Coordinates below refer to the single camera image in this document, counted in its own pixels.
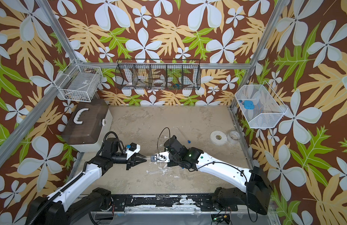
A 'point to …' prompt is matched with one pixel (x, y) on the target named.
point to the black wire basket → (156, 74)
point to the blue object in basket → (249, 104)
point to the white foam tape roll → (218, 138)
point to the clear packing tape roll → (233, 137)
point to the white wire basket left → (79, 82)
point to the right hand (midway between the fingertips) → (164, 151)
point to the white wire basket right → (260, 107)
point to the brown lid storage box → (87, 125)
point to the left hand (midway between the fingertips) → (146, 156)
